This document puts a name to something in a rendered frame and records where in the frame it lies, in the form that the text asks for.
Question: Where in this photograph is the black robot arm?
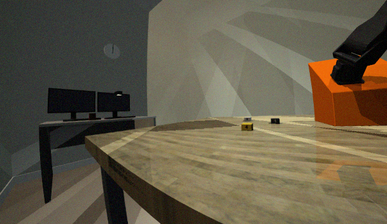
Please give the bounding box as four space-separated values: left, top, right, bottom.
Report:
330 0 387 85

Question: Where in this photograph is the yellow block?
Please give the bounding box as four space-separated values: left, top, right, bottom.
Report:
241 123 253 130

